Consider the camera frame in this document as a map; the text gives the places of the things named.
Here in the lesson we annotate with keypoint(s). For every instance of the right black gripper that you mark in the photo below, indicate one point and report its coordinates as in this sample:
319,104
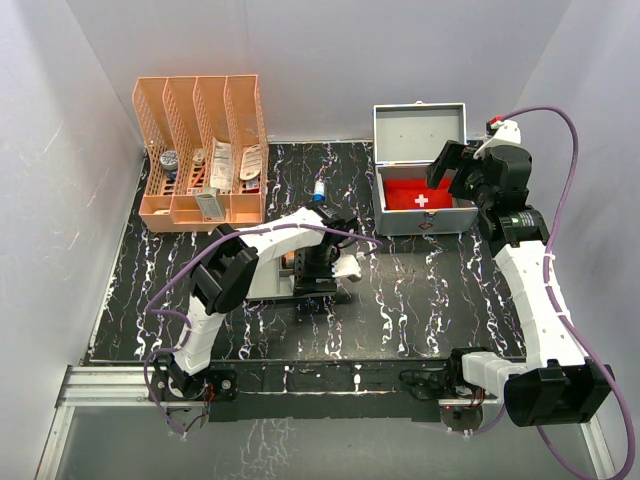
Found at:
453,154

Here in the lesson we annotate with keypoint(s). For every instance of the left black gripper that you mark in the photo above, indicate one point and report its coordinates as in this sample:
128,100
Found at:
305,281

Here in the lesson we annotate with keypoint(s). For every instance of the brown syrup bottle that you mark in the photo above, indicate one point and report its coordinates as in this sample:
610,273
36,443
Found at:
288,260

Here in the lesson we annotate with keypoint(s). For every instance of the grey plastic divided tray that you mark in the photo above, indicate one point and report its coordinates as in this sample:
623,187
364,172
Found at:
270,282

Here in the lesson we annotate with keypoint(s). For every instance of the grey metal medicine case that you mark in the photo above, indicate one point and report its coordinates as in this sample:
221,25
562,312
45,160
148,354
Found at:
407,138

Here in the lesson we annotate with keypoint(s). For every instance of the red first aid pouch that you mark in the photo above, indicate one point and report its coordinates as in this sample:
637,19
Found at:
411,194

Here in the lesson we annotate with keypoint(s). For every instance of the small blue label bottle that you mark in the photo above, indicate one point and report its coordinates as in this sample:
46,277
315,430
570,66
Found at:
319,193

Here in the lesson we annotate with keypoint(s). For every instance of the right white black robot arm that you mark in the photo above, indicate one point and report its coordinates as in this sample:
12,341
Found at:
558,383

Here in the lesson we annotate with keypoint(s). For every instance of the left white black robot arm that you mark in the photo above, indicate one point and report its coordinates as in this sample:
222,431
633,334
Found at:
220,281

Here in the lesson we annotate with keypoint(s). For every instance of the white medicine box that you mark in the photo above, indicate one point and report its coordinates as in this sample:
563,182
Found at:
210,205

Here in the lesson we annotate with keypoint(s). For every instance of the pink oval blister pack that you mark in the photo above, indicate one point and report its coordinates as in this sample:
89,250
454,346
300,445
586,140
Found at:
251,163

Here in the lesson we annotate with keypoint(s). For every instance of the white paper packet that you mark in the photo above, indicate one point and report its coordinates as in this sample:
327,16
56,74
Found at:
221,173

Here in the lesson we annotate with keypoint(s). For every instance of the orange plastic file organizer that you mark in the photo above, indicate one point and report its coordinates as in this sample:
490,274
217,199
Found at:
186,114

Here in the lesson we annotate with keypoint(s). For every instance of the round blue tin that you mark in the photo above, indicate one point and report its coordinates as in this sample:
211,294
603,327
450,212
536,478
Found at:
170,163

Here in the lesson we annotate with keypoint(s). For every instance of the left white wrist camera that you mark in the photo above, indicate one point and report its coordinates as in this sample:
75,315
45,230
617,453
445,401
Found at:
347,266

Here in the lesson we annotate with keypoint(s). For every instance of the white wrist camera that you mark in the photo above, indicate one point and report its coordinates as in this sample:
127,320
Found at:
498,132
347,266

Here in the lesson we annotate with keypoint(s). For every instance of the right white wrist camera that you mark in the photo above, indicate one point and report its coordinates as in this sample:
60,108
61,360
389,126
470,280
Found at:
498,132

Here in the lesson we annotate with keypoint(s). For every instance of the aluminium frame rail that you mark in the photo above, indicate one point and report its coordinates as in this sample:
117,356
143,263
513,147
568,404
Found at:
340,387

